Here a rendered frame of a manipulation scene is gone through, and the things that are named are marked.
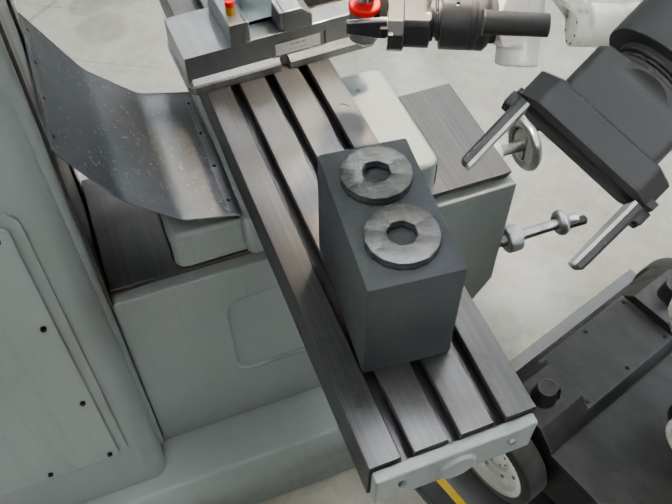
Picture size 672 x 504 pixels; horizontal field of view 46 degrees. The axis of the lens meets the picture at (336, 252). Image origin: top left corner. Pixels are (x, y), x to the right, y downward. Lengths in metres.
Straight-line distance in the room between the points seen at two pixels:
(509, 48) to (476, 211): 0.43
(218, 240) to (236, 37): 0.34
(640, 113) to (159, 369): 1.20
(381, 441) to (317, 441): 0.86
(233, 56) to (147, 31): 1.82
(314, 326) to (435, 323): 0.18
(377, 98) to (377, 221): 0.64
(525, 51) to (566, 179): 1.44
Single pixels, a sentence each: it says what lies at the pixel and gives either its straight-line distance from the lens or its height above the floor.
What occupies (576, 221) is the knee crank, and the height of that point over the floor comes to 0.55.
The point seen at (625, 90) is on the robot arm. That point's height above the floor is 1.51.
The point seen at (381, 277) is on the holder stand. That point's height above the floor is 1.15.
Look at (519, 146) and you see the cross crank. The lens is 1.75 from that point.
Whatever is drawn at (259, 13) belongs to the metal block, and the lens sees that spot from 1.40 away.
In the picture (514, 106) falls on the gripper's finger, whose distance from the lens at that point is 0.58.
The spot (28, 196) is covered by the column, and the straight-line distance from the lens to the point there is 1.13.
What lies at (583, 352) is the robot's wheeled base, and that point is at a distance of 1.56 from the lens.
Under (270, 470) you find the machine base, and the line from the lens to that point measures 1.87.
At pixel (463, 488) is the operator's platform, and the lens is 1.60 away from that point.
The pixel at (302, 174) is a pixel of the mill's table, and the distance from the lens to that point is 1.24.
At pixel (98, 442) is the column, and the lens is 1.65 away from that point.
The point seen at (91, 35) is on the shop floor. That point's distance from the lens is 3.23.
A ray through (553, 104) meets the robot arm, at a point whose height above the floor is 1.50.
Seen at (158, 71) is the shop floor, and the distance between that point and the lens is 3.00.
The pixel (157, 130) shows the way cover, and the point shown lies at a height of 0.91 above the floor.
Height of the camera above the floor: 1.87
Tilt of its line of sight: 52 degrees down
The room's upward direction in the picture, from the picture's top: straight up
